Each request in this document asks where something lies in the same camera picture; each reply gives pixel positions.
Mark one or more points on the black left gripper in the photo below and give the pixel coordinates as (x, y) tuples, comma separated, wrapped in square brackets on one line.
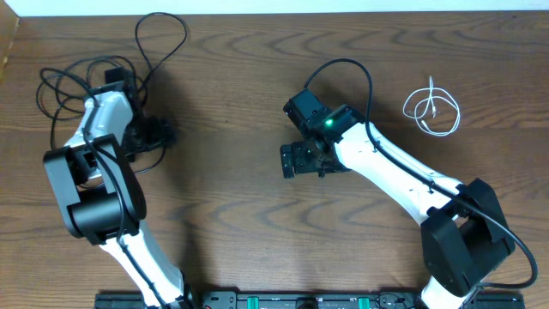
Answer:
[(159, 132)]

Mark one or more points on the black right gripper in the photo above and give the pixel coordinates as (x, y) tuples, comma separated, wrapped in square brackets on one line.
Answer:
[(298, 166)]

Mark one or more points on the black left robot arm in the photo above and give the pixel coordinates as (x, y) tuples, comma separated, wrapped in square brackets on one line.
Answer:
[(99, 196)]

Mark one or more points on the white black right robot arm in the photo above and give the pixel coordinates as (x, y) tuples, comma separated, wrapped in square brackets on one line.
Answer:
[(462, 226)]

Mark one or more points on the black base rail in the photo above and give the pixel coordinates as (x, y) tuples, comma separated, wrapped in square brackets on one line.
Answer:
[(387, 300)]

